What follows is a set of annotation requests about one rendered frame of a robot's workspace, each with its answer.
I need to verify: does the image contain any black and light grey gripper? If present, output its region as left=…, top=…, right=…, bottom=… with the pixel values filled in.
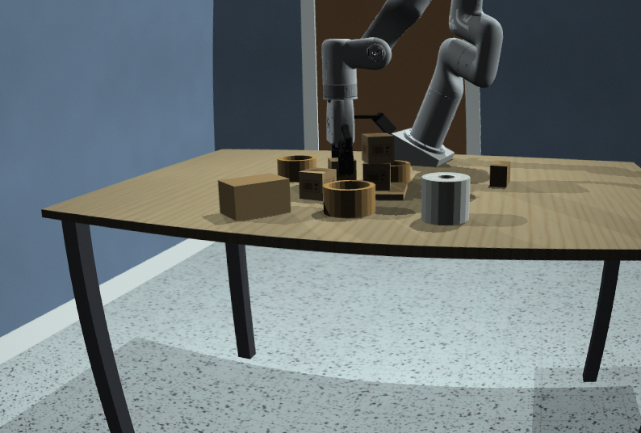
left=323, top=96, right=358, bottom=174

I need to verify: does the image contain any brown cardboard box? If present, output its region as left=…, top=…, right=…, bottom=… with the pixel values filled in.
left=328, top=158, right=357, bottom=181
left=362, top=133, right=395, bottom=164
left=362, top=162, right=390, bottom=191
left=299, top=167, right=337, bottom=201

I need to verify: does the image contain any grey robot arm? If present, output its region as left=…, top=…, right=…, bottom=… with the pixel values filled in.
left=321, top=0, right=503, bottom=154

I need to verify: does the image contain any brown rectangular block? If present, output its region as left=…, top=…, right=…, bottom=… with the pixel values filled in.
left=218, top=173, right=291, bottom=221

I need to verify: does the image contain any tan roll of packing tape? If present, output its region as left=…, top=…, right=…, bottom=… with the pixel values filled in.
left=323, top=180, right=375, bottom=218

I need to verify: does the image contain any grey cylinder with center hole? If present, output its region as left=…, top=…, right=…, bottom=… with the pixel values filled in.
left=421, top=172, right=470, bottom=225

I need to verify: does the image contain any tan wooden ring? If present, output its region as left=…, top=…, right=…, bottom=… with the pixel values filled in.
left=391, top=161, right=410, bottom=183
left=277, top=155, right=316, bottom=182

